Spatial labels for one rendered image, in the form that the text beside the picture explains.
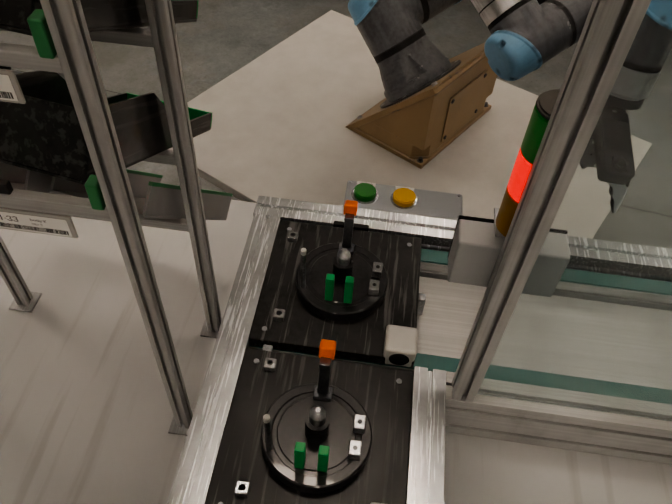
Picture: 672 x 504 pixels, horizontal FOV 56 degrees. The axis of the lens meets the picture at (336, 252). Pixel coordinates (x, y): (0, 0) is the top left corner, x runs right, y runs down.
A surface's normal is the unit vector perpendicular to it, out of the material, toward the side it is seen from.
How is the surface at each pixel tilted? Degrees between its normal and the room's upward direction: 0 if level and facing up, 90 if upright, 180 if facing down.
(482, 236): 0
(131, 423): 0
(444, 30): 0
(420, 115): 90
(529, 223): 90
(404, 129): 90
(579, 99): 90
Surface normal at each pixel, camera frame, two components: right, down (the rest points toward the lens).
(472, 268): -0.13, 0.75
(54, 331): 0.04, -0.65
